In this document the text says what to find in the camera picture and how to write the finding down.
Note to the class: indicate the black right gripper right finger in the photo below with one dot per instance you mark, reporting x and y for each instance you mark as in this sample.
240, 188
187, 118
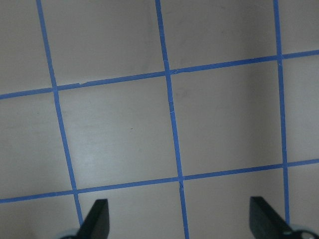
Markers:
265, 222

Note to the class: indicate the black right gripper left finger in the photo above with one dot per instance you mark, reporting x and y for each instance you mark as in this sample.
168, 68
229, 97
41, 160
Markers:
97, 223

